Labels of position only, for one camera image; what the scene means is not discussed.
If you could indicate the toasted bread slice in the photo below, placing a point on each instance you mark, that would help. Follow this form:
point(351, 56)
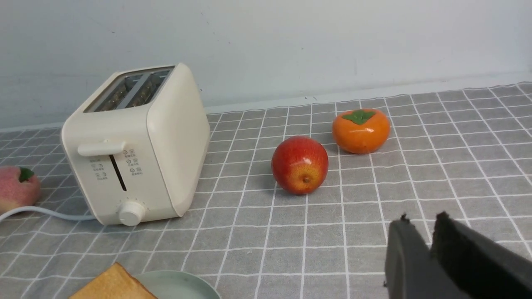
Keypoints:
point(114, 283)

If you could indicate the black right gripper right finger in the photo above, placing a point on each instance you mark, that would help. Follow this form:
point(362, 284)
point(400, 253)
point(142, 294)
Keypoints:
point(477, 265)

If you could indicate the pink peach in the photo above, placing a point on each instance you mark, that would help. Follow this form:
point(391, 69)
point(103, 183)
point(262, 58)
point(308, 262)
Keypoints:
point(19, 187)

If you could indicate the grey checked tablecloth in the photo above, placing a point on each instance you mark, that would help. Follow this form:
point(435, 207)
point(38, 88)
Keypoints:
point(466, 152)

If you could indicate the red apple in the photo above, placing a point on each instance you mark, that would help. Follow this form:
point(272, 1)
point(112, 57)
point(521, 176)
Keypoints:
point(299, 165)

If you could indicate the orange persimmon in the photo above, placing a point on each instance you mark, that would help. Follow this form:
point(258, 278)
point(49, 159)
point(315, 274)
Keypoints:
point(361, 131)

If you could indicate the white two-slot toaster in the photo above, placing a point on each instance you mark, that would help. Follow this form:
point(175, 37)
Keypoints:
point(137, 145)

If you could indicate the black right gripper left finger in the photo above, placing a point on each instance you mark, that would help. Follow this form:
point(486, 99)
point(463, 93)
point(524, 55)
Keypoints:
point(410, 271)

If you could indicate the light green plate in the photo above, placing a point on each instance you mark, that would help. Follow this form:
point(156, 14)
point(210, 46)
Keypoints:
point(169, 284)

